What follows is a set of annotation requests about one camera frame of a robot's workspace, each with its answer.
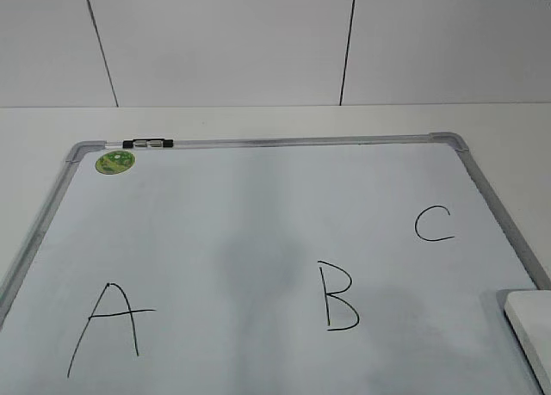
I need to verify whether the white whiteboard eraser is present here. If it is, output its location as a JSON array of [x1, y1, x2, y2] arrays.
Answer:
[[497, 289, 550, 394]]

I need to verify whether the round green sticker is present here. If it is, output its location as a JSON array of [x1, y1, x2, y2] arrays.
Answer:
[[95, 151, 135, 176]]

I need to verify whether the white whiteboard with grey frame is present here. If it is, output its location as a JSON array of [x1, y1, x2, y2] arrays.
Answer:
[[1, 133, 550, 394]]

